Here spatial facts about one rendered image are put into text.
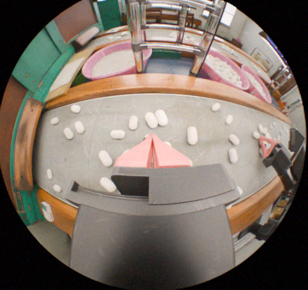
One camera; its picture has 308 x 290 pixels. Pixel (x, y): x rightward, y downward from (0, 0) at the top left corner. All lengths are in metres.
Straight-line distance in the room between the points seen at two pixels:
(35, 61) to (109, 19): 2.40
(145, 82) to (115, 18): 2.60
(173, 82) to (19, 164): 0.51
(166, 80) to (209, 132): 0.16
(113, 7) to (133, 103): 2.65
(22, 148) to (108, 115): 0.32
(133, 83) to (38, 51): 0.47
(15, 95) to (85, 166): 0.38
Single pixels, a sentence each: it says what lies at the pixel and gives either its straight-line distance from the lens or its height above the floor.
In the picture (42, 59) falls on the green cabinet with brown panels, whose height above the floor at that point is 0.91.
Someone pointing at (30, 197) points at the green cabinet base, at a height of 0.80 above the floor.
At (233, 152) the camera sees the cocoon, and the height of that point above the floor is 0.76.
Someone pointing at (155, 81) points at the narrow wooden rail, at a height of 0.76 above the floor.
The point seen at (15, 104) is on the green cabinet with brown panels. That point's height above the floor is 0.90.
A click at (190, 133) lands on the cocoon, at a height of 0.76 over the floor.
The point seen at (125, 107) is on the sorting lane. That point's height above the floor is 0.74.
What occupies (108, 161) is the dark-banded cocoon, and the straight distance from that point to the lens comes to 0.20.
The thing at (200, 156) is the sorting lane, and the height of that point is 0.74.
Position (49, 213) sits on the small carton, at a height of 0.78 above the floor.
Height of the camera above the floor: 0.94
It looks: 76 degrees down
